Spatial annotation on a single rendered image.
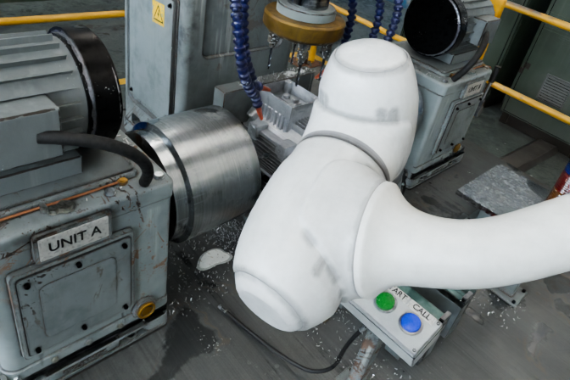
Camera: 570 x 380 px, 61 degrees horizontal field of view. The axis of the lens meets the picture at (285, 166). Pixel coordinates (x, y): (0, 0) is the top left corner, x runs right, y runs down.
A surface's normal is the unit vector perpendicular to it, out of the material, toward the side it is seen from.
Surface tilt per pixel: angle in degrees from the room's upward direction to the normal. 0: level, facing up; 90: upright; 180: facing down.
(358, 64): 26
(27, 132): 90
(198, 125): 9
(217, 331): 0
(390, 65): 20
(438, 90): 90
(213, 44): 90
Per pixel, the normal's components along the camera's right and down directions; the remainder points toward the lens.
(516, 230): -0.26, -0.65
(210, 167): 0.62, -0.12
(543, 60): -0.75, 0.25
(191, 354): 0.17, -0.81
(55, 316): 0.67, 0.51
